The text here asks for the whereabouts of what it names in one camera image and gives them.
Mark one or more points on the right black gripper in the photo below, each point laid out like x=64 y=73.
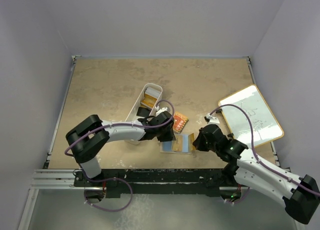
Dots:
x=198 y=143

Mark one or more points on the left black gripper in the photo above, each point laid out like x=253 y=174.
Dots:
x=169 y=136

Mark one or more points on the gold credit card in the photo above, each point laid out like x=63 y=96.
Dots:
x=191 y=139
x=177 y=144

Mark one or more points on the white credit card stack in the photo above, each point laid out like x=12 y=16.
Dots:
x=152 y=92

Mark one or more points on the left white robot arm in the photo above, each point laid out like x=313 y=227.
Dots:
x=87 y=138

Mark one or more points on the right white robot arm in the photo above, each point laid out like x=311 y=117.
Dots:
x=300 y=196

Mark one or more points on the black card in tray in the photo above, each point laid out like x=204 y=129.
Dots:
x=143 y=112

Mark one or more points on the orange spiral notebook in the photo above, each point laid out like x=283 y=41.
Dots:
x=180 y=121

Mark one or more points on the yellow framed whiteboard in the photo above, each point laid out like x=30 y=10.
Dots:
x=249 y=117

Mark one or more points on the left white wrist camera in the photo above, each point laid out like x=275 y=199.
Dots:
x=159 y=110

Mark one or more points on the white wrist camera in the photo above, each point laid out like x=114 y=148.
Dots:
x=210 y=119
x=159 y=110

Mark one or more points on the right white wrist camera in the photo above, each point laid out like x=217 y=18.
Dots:
x=210 y=119

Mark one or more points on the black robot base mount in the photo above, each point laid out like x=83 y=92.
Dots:
x=112 y=183

